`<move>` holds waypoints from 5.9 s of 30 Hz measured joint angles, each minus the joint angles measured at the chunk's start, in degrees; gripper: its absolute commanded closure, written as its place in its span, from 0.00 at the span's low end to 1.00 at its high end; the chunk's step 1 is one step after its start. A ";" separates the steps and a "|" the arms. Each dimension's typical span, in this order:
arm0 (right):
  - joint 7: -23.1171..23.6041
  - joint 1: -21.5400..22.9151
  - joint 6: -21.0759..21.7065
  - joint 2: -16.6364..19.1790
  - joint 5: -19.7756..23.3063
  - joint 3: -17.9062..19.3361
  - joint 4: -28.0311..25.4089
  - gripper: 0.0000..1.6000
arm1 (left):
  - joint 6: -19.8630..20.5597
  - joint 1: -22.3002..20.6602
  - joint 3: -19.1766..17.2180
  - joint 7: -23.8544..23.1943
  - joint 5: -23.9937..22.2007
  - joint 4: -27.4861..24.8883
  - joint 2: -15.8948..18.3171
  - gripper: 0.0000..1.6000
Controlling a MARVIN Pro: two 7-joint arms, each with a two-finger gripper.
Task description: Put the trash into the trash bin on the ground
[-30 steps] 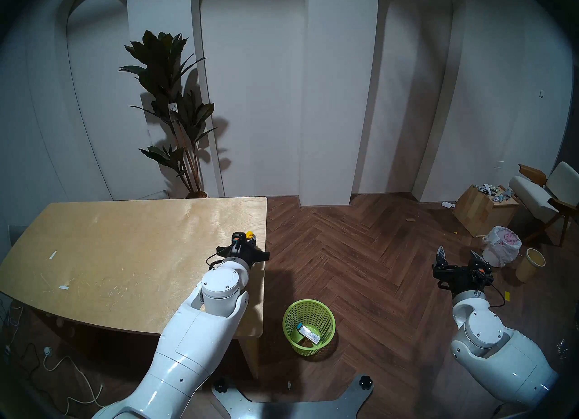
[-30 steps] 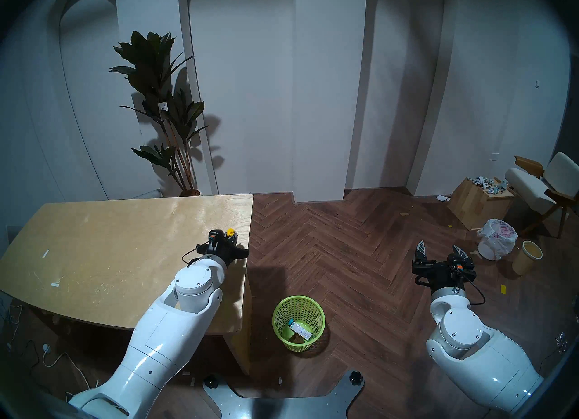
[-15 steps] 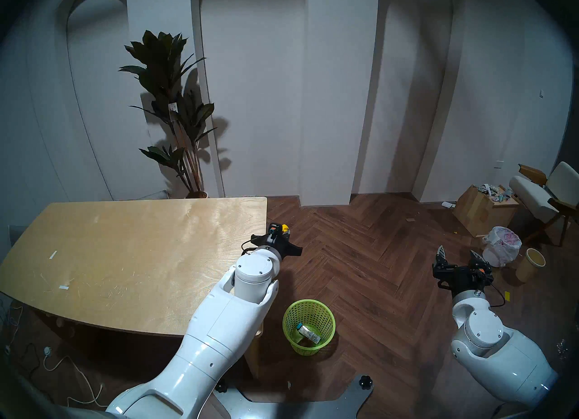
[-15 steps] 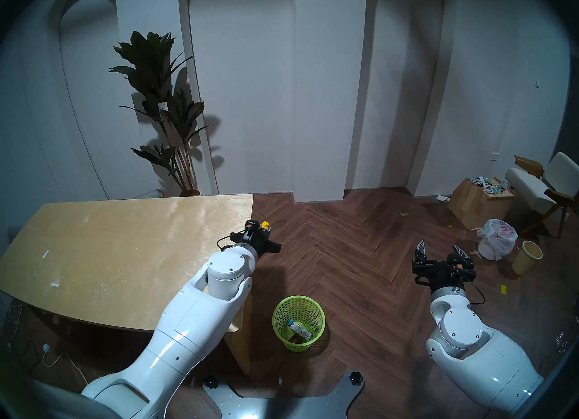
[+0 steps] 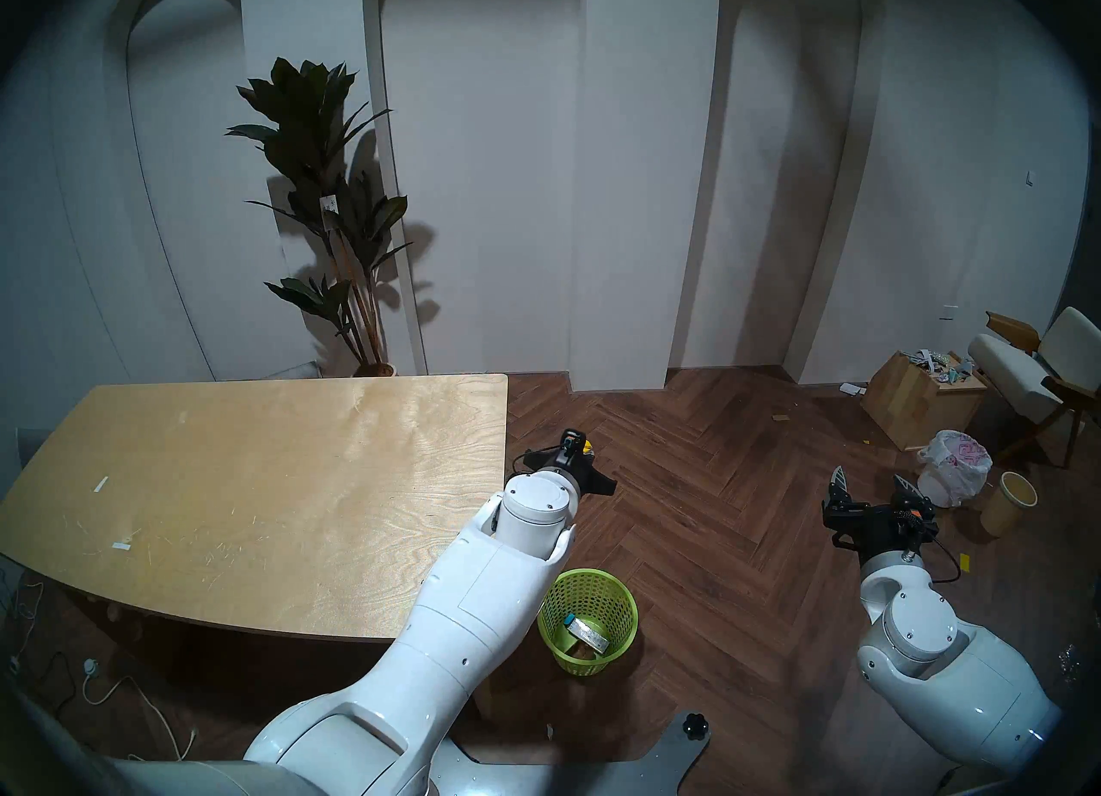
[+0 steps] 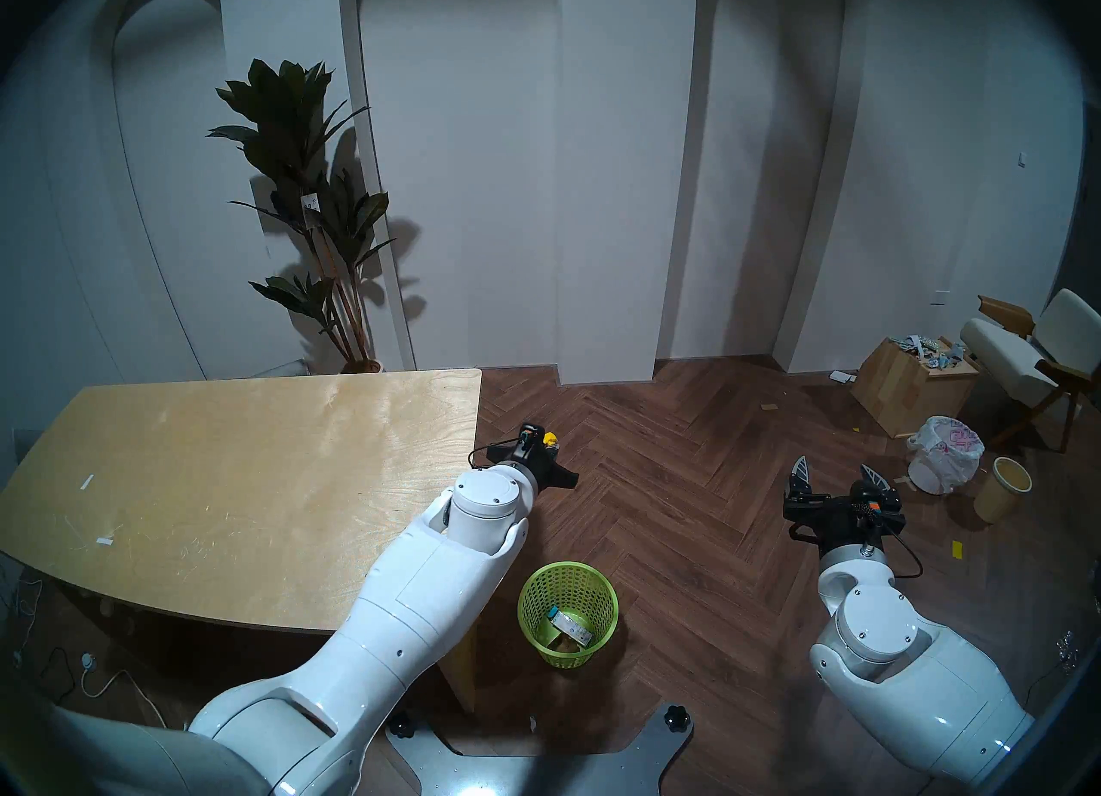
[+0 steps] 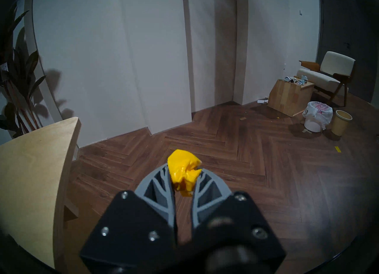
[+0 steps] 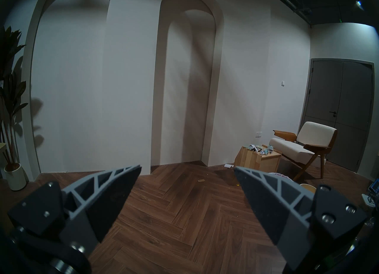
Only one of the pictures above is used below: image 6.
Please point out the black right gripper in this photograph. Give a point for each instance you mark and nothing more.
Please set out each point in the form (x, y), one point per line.
(830, 519)

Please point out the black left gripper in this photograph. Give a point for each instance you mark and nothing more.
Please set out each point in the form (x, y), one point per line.
(550, 469)

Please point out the blue and white carton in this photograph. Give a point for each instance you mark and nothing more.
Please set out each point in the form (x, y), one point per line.
(573, 625)

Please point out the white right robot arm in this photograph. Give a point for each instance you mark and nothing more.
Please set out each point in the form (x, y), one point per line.
(903, 674)

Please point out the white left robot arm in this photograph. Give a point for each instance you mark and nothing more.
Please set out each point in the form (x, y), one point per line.
(413, 614)

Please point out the bin with white plastic bag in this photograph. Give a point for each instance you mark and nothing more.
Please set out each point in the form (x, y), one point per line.
(944, 450)

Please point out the green mesh trash bin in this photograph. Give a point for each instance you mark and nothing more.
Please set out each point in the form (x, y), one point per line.
(602, 596)

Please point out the wooden crate box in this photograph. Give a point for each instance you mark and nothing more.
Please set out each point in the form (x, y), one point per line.
(894, 394)

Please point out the pile of paper scraps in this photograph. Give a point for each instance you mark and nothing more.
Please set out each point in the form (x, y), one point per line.
(929, 351)

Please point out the beige paper bucket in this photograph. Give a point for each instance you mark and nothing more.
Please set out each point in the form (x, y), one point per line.
(999, 493)

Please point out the wooden armchair with white cushions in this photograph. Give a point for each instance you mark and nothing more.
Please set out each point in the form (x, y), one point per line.
(1015, 360)

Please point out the black base knob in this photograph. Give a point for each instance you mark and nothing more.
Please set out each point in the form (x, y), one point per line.
(678, 719)
(404, 724)

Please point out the crumpled clear plastic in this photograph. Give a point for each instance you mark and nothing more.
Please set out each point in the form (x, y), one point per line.
(1067, 652)

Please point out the light wooden table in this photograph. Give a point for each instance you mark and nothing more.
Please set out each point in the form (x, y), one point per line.
(224, 476)

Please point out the tall potted plant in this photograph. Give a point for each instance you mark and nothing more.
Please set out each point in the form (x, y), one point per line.
(292, 141)

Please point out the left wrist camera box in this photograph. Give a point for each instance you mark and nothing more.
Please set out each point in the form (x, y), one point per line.
(529, 437)

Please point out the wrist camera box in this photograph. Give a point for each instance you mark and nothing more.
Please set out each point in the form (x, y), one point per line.
(865, 512)
(529, 437)

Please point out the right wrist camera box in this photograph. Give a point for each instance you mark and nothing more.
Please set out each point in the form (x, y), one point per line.
(865, 512)

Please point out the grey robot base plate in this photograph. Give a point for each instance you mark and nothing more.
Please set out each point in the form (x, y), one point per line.
(550, 773)

